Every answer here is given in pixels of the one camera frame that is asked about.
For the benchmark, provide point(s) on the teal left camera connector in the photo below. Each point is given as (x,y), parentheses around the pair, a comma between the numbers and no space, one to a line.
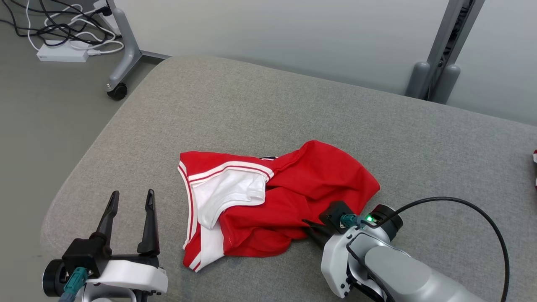
(75,283)

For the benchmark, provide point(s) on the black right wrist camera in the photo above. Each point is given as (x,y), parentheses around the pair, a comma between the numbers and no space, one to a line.
(335,214)

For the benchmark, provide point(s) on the red shorts white trim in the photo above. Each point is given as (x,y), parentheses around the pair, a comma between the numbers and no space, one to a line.
(535,157)

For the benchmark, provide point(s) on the teal camera connector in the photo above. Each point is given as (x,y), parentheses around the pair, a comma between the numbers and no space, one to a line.
(348,220)
(75,283)

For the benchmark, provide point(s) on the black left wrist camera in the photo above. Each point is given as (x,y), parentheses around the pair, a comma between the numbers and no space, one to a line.
(86,256)

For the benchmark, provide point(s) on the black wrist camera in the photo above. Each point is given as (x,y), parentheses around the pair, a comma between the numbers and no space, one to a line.
(86,256)
(335,214)

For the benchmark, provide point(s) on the teal right camera connector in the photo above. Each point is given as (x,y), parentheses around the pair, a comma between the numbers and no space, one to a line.
(348,220)

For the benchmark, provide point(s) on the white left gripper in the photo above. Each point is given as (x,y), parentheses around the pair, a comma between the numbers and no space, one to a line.
(130,274)

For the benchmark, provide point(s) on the black caster wheel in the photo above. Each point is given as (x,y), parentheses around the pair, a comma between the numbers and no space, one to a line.
(117,92)

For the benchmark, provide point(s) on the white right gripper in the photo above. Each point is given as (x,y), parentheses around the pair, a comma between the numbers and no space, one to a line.
(335,264)

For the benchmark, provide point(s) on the white power strip with plug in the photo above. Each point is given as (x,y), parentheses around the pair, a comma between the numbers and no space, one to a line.
(112,26)

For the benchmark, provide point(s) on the red white lettered jersey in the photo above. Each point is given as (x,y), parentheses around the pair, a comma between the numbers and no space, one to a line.
(319,180)

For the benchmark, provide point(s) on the grey metal partition post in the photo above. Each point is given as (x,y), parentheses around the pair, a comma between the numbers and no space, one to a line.
(448,37)

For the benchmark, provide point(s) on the grey metal stand leg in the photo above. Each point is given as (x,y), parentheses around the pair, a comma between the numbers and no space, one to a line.
(130,46)

